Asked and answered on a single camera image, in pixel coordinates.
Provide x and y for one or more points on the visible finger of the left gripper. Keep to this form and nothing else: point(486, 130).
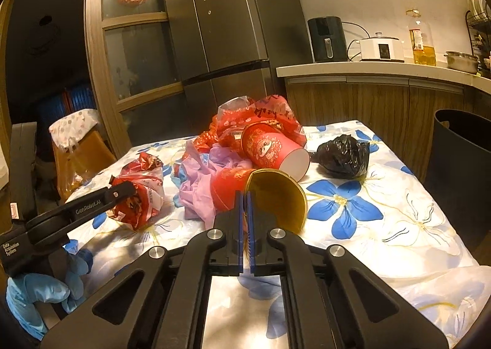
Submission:
point(111, 195)

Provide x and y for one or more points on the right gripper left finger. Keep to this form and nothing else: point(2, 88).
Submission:
point(159, 300)

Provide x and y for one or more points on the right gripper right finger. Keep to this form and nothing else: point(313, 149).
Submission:
point(331, 299)

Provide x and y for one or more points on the red white bag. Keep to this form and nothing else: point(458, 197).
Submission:
point(146, 175)

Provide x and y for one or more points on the red gold paper cup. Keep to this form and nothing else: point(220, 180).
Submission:
point(274, 192)

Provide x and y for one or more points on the black trash bin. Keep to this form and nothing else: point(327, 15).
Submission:
point(458, 174)

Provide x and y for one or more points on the blue gloved left hand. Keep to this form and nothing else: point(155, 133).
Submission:
point(22, 292)

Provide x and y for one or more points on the orange chair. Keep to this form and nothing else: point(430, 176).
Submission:
point(80, 162)

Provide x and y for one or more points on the polka dot cloth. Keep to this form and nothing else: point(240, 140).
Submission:
point(71, 129)

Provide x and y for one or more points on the floral blue white tablecloth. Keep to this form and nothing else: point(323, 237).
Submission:
point(387, 220)

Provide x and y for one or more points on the purple plastic bag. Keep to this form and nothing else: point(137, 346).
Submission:
point(194, 176)

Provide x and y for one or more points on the small black bag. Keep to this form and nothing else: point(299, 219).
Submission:
point(343, 157)

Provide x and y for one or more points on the red printed paper cup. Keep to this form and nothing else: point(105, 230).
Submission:
point(268, 148)

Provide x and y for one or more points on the wooden glass door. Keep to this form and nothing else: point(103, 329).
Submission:
point(133, 71)

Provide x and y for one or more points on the red printed plastic bag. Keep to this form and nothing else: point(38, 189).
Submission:
point(236, 114)

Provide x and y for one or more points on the wooden lower cabinet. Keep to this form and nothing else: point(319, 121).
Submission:
point(400, 110)

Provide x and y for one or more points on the dark grey refrigerator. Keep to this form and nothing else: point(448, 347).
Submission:
point(229, 48)

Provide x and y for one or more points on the white rice cooker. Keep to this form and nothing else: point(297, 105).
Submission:
point(382, 48)

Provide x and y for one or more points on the cooking oil bottle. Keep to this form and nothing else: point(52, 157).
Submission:
point(421, 40)

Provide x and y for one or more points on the black air fryer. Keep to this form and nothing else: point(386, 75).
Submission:
point(327, 39)

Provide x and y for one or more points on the steel bowl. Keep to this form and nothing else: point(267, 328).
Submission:
point(460, 61)

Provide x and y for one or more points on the black dish rack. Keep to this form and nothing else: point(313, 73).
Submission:
point(479, 25)

